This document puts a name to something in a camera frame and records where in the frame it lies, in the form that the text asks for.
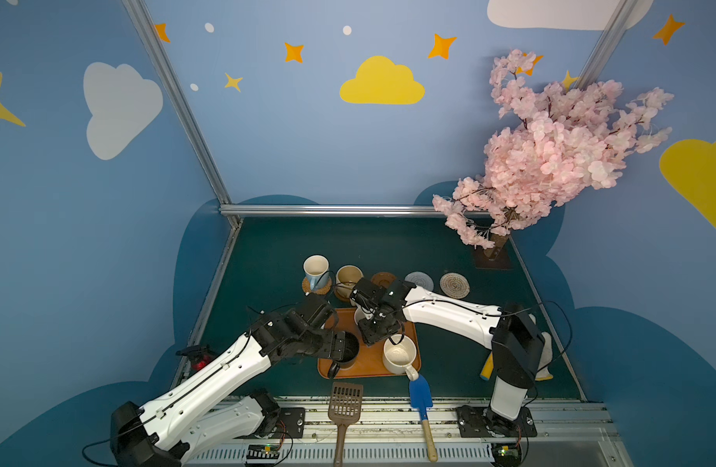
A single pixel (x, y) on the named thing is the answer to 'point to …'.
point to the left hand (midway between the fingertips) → (333, 340)
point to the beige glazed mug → (347, 277)
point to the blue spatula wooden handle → (420, 396)
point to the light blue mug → (316, 269)
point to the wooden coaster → (385, 277)
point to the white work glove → (543, 373)
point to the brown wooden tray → (371, 361)
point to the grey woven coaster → (421, 279)
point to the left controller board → (263, 451)
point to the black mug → (351, 352)
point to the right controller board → (507, 454)
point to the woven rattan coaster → (305, 286)
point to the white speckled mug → (400, 354)
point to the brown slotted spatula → (344, 408)
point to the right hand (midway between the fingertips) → (373, 334)
